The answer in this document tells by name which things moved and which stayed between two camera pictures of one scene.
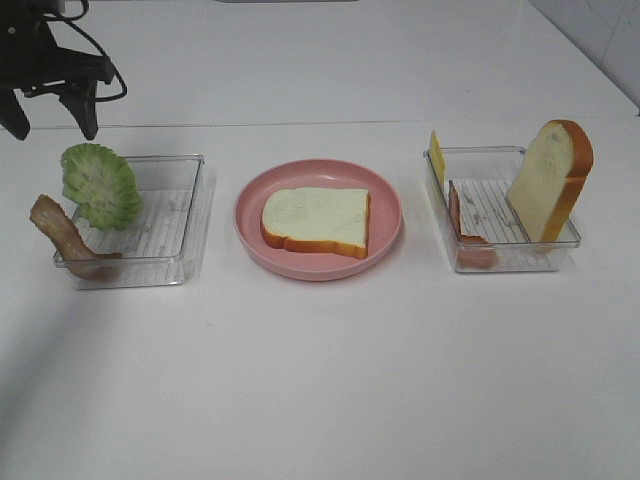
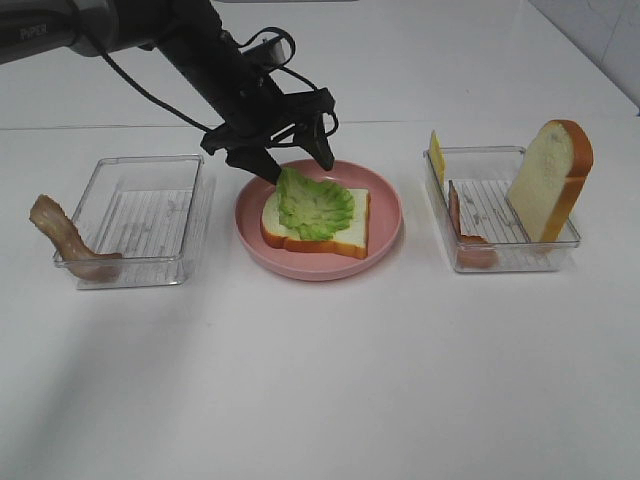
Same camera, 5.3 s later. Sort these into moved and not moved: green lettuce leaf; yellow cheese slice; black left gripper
Moved: black left gripper; green lettuce leaf
Not moved: yellow cheese slice
